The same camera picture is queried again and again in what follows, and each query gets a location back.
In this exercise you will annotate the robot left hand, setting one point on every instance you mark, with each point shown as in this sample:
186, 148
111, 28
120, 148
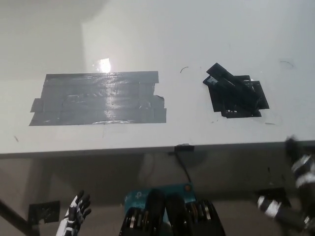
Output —
73, 214

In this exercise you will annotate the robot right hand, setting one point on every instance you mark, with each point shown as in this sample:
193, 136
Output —
304, 172

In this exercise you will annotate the black stapler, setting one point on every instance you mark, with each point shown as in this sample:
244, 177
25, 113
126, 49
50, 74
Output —
227, 78

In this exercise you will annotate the black tape spot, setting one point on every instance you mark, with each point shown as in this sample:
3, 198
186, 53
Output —
220, 104

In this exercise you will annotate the black metal bar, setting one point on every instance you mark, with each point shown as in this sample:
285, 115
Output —
14, 216

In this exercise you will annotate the teal router box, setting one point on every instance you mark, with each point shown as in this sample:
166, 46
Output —
187, 188

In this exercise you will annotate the grey duct tape patch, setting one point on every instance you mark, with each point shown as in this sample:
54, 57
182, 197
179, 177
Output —
98, 98

